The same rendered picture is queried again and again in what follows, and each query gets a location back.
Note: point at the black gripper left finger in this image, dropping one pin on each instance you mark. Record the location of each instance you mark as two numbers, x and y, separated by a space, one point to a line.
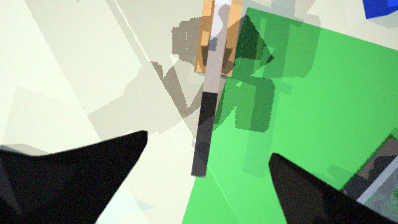
68 187

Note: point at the green flat mat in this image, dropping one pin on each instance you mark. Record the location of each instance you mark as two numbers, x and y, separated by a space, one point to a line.
324 100

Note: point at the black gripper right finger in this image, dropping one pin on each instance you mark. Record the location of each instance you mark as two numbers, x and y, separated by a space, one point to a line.
305 199

